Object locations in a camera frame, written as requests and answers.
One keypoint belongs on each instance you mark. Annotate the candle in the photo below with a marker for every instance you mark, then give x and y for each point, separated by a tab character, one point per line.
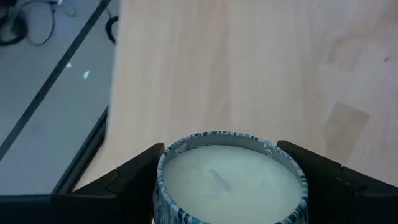
230	183

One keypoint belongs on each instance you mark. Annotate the black aluminium table frame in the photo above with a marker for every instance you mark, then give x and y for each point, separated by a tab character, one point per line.
90	155

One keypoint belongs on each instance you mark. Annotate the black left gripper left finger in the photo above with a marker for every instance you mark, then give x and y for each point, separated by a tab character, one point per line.
124	189

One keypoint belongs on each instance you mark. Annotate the wooden riser shelf black legs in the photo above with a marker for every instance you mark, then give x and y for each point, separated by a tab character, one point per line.
217	77

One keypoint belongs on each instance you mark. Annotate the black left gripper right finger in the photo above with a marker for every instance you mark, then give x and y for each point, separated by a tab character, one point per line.
342	193

